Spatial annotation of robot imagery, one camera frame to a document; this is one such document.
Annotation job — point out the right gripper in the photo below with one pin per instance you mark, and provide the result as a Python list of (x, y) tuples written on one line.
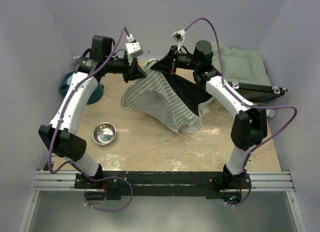
[(168, 63)]

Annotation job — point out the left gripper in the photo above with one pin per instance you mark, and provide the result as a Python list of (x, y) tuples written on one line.
[(133, 72)]

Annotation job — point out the green striped pet tent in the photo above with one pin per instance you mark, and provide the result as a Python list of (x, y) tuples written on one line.
[(175, 102)]

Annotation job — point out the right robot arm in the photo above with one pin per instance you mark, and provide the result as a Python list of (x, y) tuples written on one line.
[(249, 124)]

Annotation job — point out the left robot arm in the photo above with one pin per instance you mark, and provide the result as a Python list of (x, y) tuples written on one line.
[(60, 135)]

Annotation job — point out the teal pet feeder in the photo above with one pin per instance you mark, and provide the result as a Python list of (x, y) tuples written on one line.
[(95, 96)]

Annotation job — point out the steel pet bowl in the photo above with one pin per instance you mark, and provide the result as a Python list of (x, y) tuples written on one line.
[(104, 133)]

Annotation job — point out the green checked cushion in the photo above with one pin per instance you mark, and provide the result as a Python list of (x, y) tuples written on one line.
[(243, 66)]

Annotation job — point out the black carrying case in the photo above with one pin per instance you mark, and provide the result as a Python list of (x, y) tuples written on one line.
[(258, 93)]

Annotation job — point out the white plastic tube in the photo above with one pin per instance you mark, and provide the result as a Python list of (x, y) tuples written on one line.
[(270, 113)]

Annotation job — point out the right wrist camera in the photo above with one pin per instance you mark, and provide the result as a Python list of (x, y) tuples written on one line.
[(179, 37)]

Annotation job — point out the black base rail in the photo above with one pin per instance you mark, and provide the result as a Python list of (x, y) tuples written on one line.
[(113, 185)]

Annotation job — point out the aluminium frame rail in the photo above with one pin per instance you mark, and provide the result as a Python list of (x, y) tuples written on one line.
[(62, 181)]

